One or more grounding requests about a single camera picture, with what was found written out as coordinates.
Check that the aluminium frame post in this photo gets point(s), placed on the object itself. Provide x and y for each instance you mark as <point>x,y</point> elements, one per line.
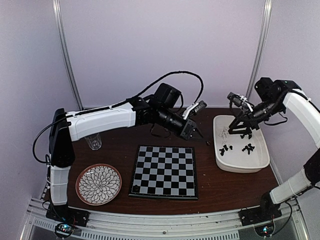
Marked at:
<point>263,35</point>
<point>65,52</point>

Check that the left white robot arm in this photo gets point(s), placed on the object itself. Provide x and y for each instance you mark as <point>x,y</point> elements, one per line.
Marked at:
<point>68,127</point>

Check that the left aluminium frame post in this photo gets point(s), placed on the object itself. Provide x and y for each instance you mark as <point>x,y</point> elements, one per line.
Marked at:
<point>65,52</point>

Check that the black and grey chessboard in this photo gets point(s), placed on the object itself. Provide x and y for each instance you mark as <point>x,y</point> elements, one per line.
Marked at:
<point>165,172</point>

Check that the pile of white chess pieces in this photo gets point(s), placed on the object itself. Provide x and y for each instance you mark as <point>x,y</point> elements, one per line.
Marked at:
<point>223,134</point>

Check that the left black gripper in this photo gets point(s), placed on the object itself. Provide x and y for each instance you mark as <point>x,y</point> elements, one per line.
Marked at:
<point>188,129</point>

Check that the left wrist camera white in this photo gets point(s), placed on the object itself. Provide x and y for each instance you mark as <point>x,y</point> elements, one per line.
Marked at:
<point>193,109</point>

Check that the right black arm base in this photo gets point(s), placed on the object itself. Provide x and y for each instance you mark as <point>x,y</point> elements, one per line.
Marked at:
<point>256,215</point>

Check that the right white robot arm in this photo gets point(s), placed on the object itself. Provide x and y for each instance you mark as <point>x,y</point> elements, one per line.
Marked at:
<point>295,101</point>

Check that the floral patterned plate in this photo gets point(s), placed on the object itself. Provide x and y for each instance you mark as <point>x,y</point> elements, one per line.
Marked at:
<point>98,184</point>

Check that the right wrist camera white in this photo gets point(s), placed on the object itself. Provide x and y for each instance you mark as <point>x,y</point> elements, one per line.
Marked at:
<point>240,101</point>

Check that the right aluminium frame post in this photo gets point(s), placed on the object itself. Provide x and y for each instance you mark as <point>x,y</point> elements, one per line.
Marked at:
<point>263,35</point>

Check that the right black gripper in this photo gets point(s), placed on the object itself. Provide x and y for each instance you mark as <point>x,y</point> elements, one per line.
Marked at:
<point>244,118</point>

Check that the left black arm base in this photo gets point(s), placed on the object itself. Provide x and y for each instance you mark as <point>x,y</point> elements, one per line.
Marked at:
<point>67,216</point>

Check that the white plastic tub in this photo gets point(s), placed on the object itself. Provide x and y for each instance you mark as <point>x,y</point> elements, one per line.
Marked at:
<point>236,161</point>

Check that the clear drinking glass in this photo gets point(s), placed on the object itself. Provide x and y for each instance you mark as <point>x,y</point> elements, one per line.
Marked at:
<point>94,141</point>

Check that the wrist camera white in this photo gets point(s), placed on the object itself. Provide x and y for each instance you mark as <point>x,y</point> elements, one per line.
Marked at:
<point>240,101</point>
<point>193,109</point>

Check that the black chess pieces in tub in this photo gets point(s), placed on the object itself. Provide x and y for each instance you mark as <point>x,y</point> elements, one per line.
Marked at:
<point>226,146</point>

